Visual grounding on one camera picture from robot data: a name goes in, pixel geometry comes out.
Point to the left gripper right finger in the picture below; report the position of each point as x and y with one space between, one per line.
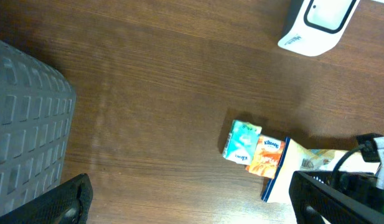
296 196

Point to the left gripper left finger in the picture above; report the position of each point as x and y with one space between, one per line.
68 203

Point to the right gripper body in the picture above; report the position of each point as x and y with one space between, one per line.
353 193

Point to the yellow snack bag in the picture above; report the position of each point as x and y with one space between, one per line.
297 158

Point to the orange tissue pack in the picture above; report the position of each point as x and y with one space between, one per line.
266 157

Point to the teal tissue pack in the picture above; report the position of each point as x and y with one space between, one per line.
241 142

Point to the white barcode scanner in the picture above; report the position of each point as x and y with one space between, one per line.
313 27

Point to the grey plastic mesh basket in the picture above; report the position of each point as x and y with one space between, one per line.
36 109

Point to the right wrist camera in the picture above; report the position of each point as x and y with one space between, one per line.
380 173

